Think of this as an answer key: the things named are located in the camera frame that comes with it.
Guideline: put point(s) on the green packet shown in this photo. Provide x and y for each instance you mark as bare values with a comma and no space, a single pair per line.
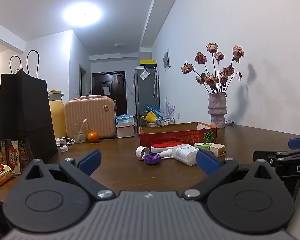
203,146

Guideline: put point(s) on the small white bottle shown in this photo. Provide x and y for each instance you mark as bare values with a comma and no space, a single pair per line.
166,154

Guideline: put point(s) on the white storage box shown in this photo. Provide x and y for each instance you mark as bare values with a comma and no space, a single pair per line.
125,132

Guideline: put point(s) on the yellow box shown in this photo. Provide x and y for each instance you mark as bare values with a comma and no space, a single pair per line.
147,62

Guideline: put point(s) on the red gold snack packet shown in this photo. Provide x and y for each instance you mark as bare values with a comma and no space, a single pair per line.
0,175

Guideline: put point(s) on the pink textured vase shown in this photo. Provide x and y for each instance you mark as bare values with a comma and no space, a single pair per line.
217,110

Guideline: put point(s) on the cream charger plug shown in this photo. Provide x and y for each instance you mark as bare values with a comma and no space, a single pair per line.
217,150

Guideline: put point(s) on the clear glass cup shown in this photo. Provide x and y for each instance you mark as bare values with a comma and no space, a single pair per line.
77,136

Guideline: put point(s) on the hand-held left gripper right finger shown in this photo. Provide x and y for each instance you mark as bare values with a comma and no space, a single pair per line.
207,162

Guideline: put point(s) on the white folded umbrella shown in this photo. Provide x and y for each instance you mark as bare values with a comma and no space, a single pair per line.
155,82

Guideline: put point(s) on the dried pink rose bouquet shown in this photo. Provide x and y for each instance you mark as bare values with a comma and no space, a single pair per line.
211,78

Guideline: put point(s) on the pink ribbed suitcase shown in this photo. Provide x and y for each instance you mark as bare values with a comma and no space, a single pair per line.
90,115

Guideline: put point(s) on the blue folding stool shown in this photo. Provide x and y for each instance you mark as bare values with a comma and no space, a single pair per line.
151,108

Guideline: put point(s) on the dark brown door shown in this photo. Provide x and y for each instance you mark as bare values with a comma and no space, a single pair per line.
108,85

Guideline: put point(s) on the small white bottle cap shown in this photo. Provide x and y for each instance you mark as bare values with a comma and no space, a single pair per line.
63,149

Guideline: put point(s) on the purple screw lid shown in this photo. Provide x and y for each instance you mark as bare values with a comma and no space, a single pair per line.
152,159

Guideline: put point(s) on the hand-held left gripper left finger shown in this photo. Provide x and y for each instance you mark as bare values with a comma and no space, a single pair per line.
90,161

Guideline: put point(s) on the grey fridge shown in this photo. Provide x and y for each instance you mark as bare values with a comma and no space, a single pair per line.
146,92

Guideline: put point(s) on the clear wrapped snack bag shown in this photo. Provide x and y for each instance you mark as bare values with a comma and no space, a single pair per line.
12,155

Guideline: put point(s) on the yellow watering can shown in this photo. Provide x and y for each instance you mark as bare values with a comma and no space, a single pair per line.
150,117

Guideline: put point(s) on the purple decorative branches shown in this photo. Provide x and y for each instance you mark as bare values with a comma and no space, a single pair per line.
169,108

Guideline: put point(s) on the white labelled plastic container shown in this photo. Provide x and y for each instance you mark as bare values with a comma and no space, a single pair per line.
186,155

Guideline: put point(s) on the white tape roll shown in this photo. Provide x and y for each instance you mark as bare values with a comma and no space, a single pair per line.
140,152

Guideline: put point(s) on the black paper bag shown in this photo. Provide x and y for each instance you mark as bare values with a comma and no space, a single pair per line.
25,110

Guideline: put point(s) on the orange fruit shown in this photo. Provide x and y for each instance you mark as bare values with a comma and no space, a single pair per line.
93,137

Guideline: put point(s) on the yellow thermos jug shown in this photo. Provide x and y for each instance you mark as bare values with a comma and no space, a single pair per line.
57,115

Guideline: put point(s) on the pink drinking straw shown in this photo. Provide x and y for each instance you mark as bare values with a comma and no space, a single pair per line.
83,125

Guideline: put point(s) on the grey interior door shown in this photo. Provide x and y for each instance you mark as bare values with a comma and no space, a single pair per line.
83,82

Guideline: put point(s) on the red cardboard box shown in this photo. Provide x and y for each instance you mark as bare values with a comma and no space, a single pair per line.
170,136

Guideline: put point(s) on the round ceiling lamp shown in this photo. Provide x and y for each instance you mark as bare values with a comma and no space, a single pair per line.
82,13

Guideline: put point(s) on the paper sheet on fridge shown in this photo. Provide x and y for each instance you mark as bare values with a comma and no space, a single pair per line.
144,74

